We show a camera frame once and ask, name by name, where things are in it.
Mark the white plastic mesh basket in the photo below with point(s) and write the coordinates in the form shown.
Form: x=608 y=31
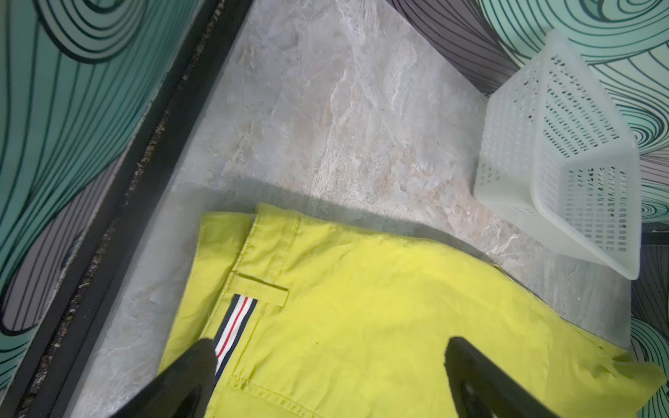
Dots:
x=559 y=162

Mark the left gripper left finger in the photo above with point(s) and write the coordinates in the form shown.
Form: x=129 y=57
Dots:
x=182 y=390

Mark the black table edge frame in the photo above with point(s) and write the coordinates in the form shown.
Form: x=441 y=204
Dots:
x=97 y=99

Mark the yellow-green long pants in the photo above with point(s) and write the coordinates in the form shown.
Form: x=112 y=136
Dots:
x=311 y=318

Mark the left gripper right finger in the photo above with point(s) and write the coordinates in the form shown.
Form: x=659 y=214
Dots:
x=479 y=388

